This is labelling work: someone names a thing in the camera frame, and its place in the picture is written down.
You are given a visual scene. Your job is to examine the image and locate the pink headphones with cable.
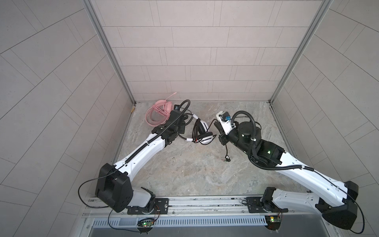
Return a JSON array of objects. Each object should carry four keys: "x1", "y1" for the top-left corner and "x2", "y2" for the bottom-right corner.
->
[{"x1": 145, "y1": 92, "x2": 176, "y2": 127}]

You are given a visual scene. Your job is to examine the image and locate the black white headphones with cable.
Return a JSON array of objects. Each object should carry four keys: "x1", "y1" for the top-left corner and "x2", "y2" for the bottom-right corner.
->
[{"x1": 179, "y1": 113, "x2": 216, "y2": 145}]

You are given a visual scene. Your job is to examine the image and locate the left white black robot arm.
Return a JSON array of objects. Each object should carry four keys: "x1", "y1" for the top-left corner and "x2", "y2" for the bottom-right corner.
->
[{"x1": 95, "y1": 110, "x2": 186, "y2": 213}]

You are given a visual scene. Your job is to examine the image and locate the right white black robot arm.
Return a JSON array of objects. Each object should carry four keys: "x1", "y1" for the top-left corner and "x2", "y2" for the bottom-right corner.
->
[{"x1": 215, "y1": 120, "x2": 361, "y2": 230}]

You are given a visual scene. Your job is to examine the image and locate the left green circuit board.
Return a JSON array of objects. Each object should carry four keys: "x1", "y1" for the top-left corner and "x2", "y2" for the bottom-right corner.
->
[{"x1": 137, "y1": 218, "x2": 155, "y2": 228}]

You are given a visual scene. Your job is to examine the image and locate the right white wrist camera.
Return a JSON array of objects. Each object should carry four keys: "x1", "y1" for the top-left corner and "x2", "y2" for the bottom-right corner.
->
[{"x1": 214, "y1": 111, "x2": 235, "y2": 135}]

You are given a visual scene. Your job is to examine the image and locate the aluminium mounting rail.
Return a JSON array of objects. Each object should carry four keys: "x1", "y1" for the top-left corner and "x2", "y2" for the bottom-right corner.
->
[{"x1": 79, "y1": 189, "x2": 328, "y2": 218}]

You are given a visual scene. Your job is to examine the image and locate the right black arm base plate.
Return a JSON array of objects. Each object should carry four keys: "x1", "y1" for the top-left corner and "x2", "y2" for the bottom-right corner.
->
[{"x1": 245, "y1": 197, "x2": 288, "y2": 214}]

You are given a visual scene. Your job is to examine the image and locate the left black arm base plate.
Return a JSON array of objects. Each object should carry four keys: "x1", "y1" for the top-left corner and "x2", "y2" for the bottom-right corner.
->
[{"x1": 127, "y1": 198, "x2": 169, "y2": 215}]

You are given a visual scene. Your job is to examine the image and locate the white vented cable duct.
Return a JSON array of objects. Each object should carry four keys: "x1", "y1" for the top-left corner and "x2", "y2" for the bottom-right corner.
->
[{"x1": 92, "y1": 216, "x2": 267, "y2": 228}]

